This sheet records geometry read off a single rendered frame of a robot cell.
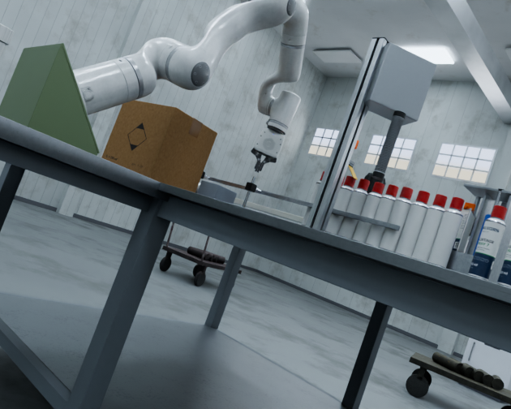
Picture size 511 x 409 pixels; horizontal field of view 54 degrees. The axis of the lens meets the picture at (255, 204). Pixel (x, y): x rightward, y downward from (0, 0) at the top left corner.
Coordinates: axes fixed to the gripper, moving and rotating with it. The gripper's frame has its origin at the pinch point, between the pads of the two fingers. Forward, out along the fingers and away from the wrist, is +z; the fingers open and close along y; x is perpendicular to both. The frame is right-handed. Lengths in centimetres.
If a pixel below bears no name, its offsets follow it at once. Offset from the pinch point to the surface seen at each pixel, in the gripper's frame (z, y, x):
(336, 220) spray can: 10.0, 31.5, -30.1
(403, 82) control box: -35, 31, -45
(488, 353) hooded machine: 31, 329, 423
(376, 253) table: 21, 28, -111
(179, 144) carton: 6.6, -28.6, -14.7
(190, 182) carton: 16.7, -20.9, -5.2
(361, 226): 9, 39, -36
